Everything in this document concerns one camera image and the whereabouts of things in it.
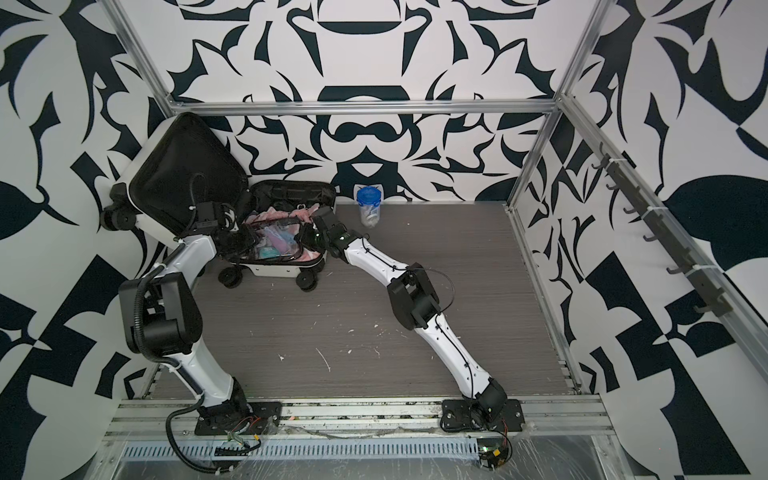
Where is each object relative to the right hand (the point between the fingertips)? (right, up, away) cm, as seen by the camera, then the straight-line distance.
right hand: (289, 236), depth 93 cm
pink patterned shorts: (+1, +8, +14) cm, 16 cm away
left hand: (-11, +1, +1) cm, 11 cm away
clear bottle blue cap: (+24, +12, +10) cm, 29 cm away
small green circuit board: (+55, -51, -22) cm, 78 cm away
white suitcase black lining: (-30, +21, -4) cm, 37 cm away
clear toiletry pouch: (-5, -1, +4) cm, 6 cm away
